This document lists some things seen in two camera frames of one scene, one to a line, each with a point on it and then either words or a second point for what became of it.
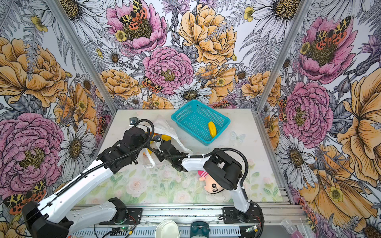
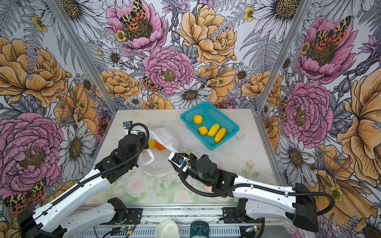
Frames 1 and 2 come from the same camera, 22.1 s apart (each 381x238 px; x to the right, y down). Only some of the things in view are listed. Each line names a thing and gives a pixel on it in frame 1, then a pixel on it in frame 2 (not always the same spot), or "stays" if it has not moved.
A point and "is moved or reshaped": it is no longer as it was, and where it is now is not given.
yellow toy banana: (212, 129) → (220, 135)
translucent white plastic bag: (162, 130) is moved or reshaped
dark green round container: (199, 228) stays
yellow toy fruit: (166, 137) → (203, 130)
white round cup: (167, 228) stays
